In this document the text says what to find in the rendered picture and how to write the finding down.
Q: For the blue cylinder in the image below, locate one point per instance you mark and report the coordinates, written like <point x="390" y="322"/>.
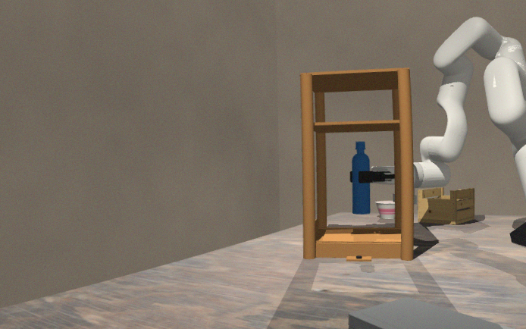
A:
<point x="360" y="191"/>

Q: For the wooden crate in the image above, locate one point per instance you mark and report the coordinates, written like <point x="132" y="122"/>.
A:
<point x="440" y="211"/>

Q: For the wooden shelving unit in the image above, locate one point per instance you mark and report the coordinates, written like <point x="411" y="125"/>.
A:
<point x="379" y="242"/>

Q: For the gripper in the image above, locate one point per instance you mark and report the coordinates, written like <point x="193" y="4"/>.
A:
<point x="377" y="174"/>

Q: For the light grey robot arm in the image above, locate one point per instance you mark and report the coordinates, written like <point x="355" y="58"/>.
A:
<point x="505" y="102"/>

